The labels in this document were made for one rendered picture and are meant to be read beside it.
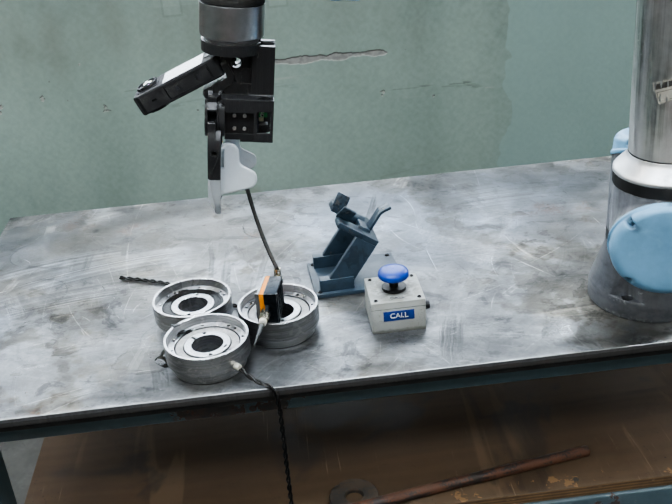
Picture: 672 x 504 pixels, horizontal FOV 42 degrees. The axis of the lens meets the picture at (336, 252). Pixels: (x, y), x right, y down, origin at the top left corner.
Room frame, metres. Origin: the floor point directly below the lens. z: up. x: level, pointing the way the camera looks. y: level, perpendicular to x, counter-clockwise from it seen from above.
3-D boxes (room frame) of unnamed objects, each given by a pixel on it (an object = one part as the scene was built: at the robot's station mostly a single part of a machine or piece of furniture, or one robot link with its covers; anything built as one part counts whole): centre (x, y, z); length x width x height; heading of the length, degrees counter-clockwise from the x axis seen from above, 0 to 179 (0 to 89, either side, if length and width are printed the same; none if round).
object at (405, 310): (0.98, -0.08, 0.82); 0.08 x 0.07 x 0.05; 94
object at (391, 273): (0.98, -0.07, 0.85); 0.04 x 0.04 x 0.05
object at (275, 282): (0.95, 0.09, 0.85); 0.17 x 0.02 x 0.04; 171
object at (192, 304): (1.01, 0.20, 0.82); 0.10 x 0.10 x 0.04
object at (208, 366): (0.91, 0.17, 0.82); 0.10 x 0.10 x 0.04
